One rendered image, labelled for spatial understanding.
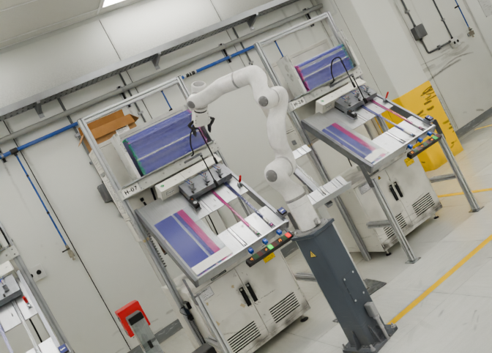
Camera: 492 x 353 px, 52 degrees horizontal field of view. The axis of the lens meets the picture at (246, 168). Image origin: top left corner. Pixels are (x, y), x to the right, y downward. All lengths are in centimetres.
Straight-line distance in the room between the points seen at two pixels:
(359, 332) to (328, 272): 37
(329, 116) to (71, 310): 274
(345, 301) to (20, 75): 348
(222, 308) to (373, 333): 98
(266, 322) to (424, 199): 165
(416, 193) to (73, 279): 299
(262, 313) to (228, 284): 31
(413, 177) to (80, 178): 287
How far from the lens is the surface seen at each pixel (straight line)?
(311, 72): 403
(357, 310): 283
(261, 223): 316
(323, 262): 273
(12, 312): 312
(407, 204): 413
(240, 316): 338
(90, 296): 479
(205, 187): 333
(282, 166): 263
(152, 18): 538
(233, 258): 300
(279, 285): 348
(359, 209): 389
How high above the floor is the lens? 131
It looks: 3 degrees down
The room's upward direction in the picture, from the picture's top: 28 degrees counter-clockwise
